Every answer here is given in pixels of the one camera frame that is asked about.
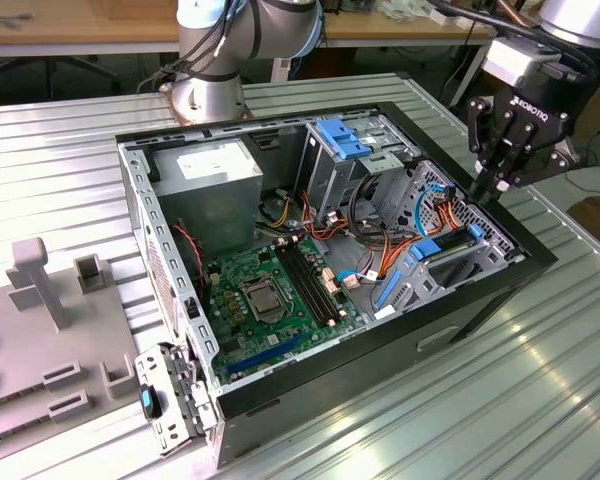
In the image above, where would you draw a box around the black looped cable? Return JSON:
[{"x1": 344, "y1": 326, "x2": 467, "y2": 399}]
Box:
[{"x1": 347, "y1": 174, "x2": 389, "y2": 246}]

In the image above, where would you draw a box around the black RAM slot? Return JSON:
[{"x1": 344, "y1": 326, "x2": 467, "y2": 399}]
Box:
[
  {"x1": 288, "y1": 239, "x2": 340, "y2": 324},
  {"x1": 275, "y1": 242, "x2": 328, "y2": 328},
  {"x1": 294, "y1": 237, "x2": 346, "y2": 322},
  {"x1": 282, "y1": 241, "x2": 334, "y2": 326}
]

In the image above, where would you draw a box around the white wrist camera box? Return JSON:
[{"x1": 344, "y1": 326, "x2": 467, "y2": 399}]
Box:
[{"x1": 482, "y1": 38, "x2": 547, "y2": 90}]

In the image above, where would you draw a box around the grey optical drive cage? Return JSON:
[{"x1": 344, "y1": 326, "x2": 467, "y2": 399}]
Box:
[{"x1": 297, "y1": 112, "x2": 422, "y2": 229}]

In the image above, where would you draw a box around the silver expansion bracket retainer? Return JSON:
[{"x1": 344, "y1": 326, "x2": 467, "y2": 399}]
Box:
[{"x1": 133, "y1": 341, "x2": 220, "y2": 457}]

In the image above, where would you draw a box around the grey perforated disk bay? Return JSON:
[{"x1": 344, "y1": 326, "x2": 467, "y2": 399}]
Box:
[{"x1": 369, "y1": 159, "x2": 527, "y2": 321}]

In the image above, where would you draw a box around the wooden desk with clutter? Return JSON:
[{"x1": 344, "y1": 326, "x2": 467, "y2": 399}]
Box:
[{"x1": 322, "y1": 0, "x2": 496, "y2": 50}]

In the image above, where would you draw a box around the hard disk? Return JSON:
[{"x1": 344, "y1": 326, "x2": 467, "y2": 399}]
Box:
[{"x1": 373, "y1": 224, "x2": 485, "y2": 311}]

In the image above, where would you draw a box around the blue expansion slot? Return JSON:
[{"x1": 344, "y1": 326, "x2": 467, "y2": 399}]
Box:
[{"x1": 227, "y1": 333, "x2": 305, "y2": 376}]

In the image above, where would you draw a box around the blue black retainer latch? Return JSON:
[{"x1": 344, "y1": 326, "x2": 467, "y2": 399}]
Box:
[{"x1": 138, "y1": 383, "x2": 162, "y2": 420}]

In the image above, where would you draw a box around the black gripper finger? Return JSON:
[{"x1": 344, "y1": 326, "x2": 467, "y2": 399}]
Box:
[
  {"x1": 483, "y1": 143, "x2": 582, "y2": 207},
  {"x1": 466, "y1": 96, "x2": 507, "y2": 202}
]

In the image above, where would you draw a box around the black open PC case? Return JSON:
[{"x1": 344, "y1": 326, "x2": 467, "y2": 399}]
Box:
[{"x1": 114, "y1": 99, "x2": 559, "y2": 469}]

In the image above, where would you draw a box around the grey power supply unit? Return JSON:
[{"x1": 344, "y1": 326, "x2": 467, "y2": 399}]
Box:
[{"x1": 152, "y1": 139, "x2": 265, "y2": 260}]

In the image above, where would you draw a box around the green motherboard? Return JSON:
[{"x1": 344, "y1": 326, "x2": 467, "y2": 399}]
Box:
[{"x1": 207, "y1": 234, "x2": 369, "y2": 386}]

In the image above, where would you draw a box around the yellow black wire bundle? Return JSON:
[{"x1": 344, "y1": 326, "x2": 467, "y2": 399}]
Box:
[{"x1": 267, "y1": 197, "x2": 295, "y2": 230}]

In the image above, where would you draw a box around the blue data wire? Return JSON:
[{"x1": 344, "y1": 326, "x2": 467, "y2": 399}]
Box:
[{"x1": 413, "y1": 183, "x2": 455, "y2": 239}]

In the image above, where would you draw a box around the grey parts rack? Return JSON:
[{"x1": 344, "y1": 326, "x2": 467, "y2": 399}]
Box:
[{"x1": 0, "y1": 237, "x2": 141, "y2": 454}]

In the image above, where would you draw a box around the purple wires white connector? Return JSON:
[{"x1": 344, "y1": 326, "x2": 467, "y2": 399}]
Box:
[{"x1": 339, "y1": 249, "x2": 381, "y2": 291}]

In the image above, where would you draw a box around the orange red wire bundle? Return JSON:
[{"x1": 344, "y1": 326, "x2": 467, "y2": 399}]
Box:
[{"x1": 299, "y1": 192, "x2": 354, "y2": 246}]

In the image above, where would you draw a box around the blue plastic drive latch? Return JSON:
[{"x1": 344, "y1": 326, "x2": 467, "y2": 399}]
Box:
[{"x1": 316, "y1": 117, "x2": 377, "y2": 161}]

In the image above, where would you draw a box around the CPU socket with silver CPU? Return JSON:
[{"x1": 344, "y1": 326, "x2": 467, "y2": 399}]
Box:
[{"x1": 237, "y1": 276, "x2": 290, "y2": 325}]

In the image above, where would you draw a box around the orange power wire black plug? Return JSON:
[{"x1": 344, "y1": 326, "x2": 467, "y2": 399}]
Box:
[{"x1": 379, "y1": 197, "x2": 464, "y2": 286}]

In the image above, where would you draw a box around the red black fan wire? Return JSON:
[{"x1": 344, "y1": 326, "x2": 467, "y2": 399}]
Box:
[{"x1": 172, "y1": 222, "x2": 212, "y2": 304}]

